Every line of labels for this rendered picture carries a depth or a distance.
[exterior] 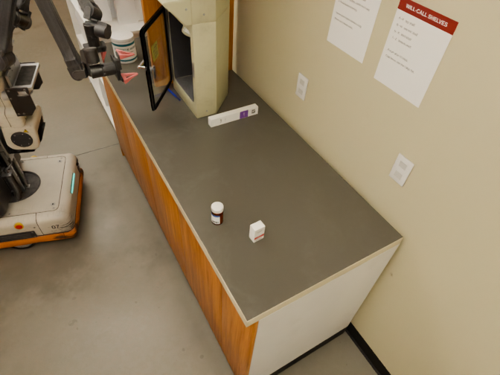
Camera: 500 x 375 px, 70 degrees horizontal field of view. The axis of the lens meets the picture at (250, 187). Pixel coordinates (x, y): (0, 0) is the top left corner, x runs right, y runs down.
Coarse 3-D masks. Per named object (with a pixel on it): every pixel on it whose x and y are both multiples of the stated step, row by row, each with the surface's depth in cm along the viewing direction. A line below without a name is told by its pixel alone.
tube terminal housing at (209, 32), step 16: (192, 0) 142; (208, 0) 146; (224, 0) 158; (192, 16) 147; (208, 16) 150; (224, 16) 163; (192, 32) 151; (208, 32) 155; (224, 32) 168; (192, 48) 158; (208, 48) 160; (224, 48) 174; (208, 64) 165; (224, 64) 180; (208, 80) 171; (224, 80) 187; (208, 96) 178; (224, 96) 194; (208, 112) 184
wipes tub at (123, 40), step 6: (114, 36) 208; (120, 36) 208; (126, 36) 209; (132, 36) 210; (114, 42) 208; (120, 42) 207; (126, 42) 208; (132, 42) 211; (114, 48) 211; (120, 48) 209; (126, 48) 210; (132, 48) 213; (126, 60) 215; (132, 60) 217
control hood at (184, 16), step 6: (162, 0) 139; (168, 0) 140; (174, 0) 140; (180, 0) 141; (186, 0) 142; (168, 6) 139; (174, 6) 140; (180, 6) 142; (186, 6) 143; (174, 12) 142; (180, 12) 143; (186, 12) 144; (180, 18) 145; (186, 18) 146; (186, 24) 148
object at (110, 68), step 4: (112, 56) 160; (112, 60) 161; (100, 64) 160; (104, 64) 159; (108, 64) 160; (112, 64) 160; (104, 68) 159; (108, 68) 160; (112, 68) 160; (116, 68) 161; (108, 72) 160; (112, 72) 161; (116, 72) 162; (104, 76) 161; (116, 76) 166
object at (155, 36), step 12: (156, 12) 161; (144, 24) 152; (156, 24) 163; (156, 36) 165; (156, 48) 167; (144, 60) 156; (156, 60) 169; (168, 60) 186; (156, 72) 172; (168, 72) 189; (156, 84) 174; (156, 96) 177
